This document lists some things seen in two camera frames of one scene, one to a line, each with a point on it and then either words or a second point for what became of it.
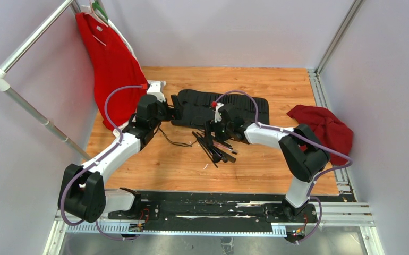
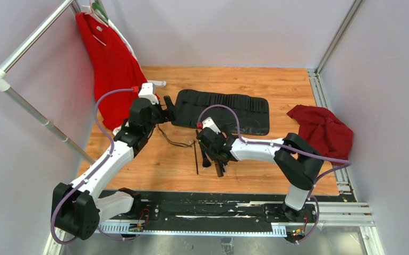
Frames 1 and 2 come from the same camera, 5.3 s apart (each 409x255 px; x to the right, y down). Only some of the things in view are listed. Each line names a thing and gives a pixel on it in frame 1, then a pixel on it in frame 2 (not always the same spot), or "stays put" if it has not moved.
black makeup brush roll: x=196 y=107 stays put
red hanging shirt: x=112 y=65 stays put
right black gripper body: x=222 y=132 → x=212 y=155
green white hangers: x=95 y=10 stays put
